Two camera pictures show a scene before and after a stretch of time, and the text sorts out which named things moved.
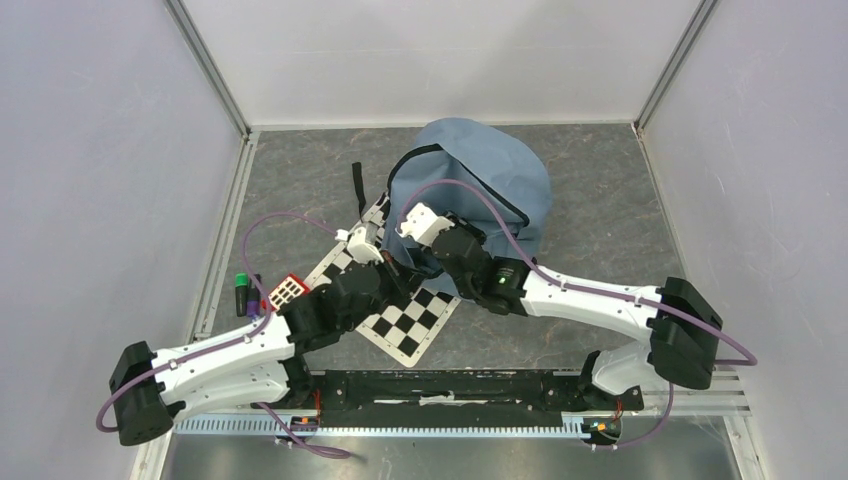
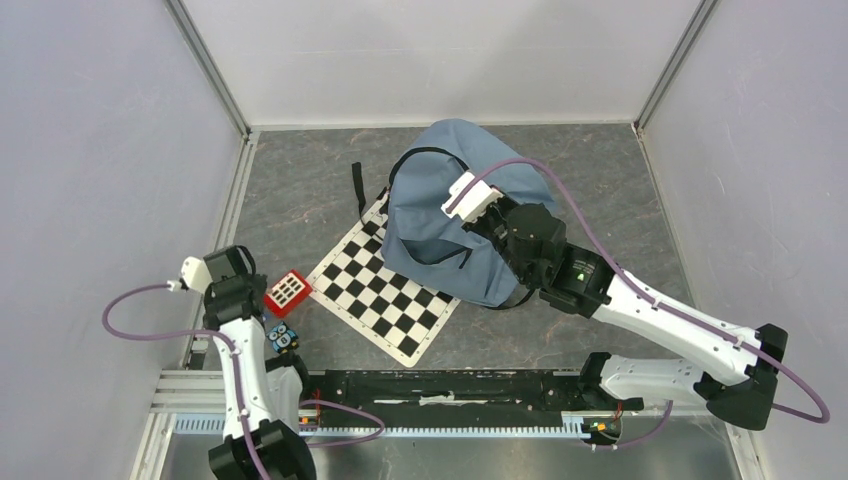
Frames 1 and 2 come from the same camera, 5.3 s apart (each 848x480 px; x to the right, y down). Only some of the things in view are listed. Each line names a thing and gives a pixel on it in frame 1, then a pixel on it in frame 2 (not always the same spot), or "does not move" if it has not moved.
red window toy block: [288, 288] does not move
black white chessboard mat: [405, 328] does not move
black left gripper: [404, 286] -> [257, 281]
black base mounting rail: [456, 397] does not move
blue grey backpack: [476, 173] does not move
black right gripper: [468, 229] -> [477, 225]
